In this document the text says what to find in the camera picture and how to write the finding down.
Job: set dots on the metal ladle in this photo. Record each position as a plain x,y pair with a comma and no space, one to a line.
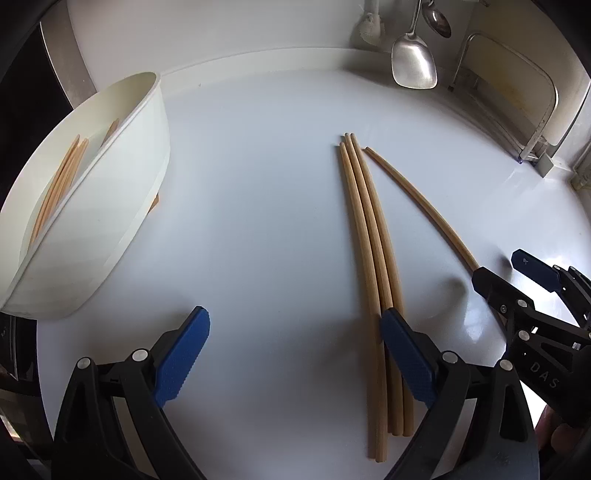
438,21

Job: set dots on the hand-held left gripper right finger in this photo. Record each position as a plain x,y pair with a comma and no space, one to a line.
408,355

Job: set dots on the white dish brush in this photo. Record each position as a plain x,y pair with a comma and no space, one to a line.
369,30

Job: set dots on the dark kitchen appliance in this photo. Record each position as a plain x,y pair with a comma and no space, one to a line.
27,92

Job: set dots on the person's right hand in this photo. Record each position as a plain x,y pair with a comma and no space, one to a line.
561,445

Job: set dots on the white plastic container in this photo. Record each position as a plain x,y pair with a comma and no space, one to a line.
115,207

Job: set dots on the metal spatula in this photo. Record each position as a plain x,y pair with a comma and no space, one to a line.
413,64

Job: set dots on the long wooden chopstick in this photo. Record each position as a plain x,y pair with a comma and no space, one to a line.
59,189
67,182
370,230
359,230
51,194
425,203
381,230
111,129

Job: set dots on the small wooden piece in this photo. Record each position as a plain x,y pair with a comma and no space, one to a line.
154,201

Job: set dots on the white cutting board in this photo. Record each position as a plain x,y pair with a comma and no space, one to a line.
508,92

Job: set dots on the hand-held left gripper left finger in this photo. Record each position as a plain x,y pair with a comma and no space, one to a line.
182,360

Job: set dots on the stainless steel rack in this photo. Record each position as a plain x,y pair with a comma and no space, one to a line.
545,122

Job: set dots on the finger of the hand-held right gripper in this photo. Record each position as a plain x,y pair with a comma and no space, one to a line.
491,281
535,270

